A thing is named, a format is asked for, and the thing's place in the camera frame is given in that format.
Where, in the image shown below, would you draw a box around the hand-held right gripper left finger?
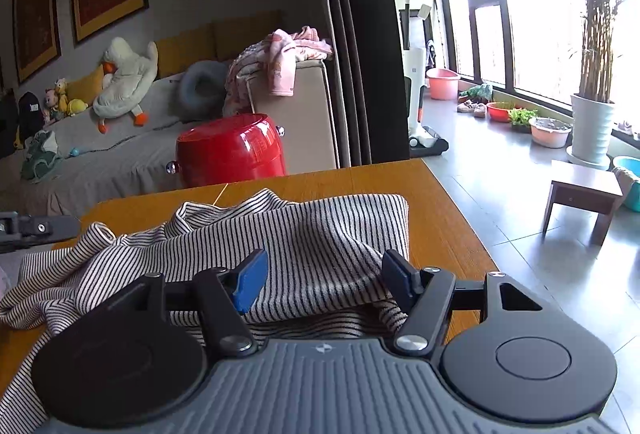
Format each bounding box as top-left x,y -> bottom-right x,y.
102,248 -> 271,357

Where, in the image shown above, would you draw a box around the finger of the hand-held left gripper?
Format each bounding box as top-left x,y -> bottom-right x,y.
0,211 -> 82,251

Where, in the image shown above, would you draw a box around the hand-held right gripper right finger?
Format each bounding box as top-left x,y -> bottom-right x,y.
381,249 -> 546,357

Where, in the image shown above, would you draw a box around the black white striped shirt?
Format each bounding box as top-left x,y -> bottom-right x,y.
0,188 -> 412,415

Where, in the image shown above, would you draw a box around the green cloth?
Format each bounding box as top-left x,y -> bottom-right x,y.
20,130 -> 63,182

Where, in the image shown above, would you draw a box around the grey sofa cover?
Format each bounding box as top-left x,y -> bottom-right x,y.
0,74 -> 236,220

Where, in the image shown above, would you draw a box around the black bag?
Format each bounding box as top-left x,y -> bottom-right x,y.
17,92 -> 46,150

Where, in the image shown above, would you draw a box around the red round stool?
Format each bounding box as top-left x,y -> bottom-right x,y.
166,113 -> 290,189

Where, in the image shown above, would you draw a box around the small plush doll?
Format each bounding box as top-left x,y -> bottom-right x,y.
44,78 -> 69,122

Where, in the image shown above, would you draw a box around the yellow throw pillow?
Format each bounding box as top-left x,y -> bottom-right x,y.
65,64 -> 106,108

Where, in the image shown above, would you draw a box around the white goose plush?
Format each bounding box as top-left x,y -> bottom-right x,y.
92,37 -> 160,135

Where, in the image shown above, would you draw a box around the beige sofa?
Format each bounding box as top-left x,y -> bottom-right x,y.
0,9 -> 343,220

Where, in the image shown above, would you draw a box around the pair of shoes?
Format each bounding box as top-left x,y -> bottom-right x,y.
456,98 -> 488,118

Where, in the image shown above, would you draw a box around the red plastic basin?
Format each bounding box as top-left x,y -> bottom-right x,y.
486,102 -> 521,123

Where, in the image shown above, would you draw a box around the pink plastic basin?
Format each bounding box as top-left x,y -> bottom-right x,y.
426,68 -> 461,101

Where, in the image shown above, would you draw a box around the pink floral cloth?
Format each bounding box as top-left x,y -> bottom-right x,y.
222,42 -> 273,117

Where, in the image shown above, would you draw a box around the green potted seedlings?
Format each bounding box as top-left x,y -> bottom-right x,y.
507,108 -> 541,134

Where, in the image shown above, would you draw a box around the green toy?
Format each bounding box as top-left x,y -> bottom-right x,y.
460,83 -> 493,102

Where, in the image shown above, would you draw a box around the small dark wooden stool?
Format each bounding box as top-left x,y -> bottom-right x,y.
542,159 -> 626,246

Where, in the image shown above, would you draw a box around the pink basin with soil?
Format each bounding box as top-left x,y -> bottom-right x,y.
528,117 -> 572,149

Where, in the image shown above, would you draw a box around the white floor washer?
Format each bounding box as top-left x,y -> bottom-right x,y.
400,0 -> 451,157

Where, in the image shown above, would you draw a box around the pink child jacket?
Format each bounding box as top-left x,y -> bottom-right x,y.
265,28 -> 333,98

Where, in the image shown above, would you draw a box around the yellow back cushion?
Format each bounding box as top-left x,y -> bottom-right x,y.
215,9 -> 281,62
156,27 -> 217,80

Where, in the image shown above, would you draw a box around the white ribbed plant pot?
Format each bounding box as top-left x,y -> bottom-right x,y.
566,93 -> 617,165

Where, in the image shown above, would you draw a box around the dark curtain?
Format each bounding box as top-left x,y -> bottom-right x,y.
317,0 -> 411,167

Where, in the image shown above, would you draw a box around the blue plastic basin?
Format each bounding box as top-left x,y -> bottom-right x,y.
611,155 -> 640,212

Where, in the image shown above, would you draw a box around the tall bamboo plant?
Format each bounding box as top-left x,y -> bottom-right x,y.
560,0 -> 640,102

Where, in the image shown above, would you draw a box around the grey ring pillow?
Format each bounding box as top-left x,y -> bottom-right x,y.
177,61 -> 232,122

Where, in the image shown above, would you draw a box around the black window frame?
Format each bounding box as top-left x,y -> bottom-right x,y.
435,0 -> 640,140

